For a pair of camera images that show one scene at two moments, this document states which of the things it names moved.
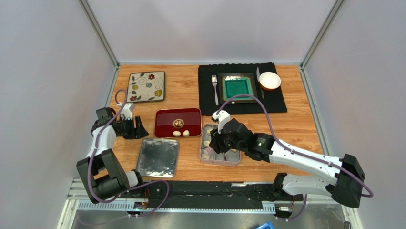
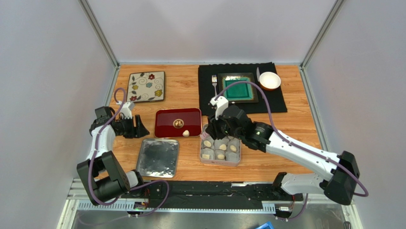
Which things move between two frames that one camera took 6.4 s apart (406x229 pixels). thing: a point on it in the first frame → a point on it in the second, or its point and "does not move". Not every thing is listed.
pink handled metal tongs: x=208 y=150 → x=204 y=135
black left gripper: x=137 y=132 does not move
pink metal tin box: x=209 y=157 does not move
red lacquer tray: x=167 y=121 does not move
